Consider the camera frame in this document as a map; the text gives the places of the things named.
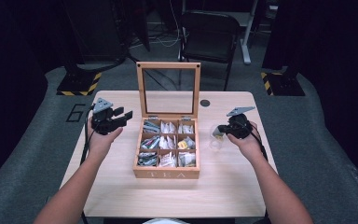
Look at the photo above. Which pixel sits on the rows of tea bags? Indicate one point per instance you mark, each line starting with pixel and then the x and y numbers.
pixel 167 143

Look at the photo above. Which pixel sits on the white desk leg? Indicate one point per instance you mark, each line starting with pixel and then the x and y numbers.
pixel 247 40

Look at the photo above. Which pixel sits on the person's left hand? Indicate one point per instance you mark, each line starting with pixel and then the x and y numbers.
pixel 101 144

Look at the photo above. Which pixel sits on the yellow tea bag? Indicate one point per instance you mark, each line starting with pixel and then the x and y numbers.
pixel 182 144

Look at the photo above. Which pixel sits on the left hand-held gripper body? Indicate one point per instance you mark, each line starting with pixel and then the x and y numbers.
pixel 104 123

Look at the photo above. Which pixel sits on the wooden tea box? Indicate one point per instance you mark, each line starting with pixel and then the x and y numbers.
pixel 166 173

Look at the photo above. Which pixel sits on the black yellow striped stand base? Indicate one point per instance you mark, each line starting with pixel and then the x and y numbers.
pixel 284 84
pixel 77 84

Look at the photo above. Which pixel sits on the person's right hand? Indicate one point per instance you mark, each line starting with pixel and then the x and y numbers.
pixel 250 146

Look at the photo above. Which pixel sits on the person's white clothing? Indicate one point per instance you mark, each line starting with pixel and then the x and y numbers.
pixel 165 221

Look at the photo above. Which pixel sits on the black table grommet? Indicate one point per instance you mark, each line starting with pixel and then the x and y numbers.
pixel 204 103

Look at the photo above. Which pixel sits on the grey tea bag packet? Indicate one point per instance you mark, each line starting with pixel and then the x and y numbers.
pixel 217 136

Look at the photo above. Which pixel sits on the clear glass cup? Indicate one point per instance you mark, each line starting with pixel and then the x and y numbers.
pixel 216 144

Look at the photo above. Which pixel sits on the black folding chair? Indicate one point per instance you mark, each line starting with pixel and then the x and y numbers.
pixel 213 34

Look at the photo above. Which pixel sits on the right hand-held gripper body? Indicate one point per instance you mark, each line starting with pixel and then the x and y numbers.
pixel 240 127

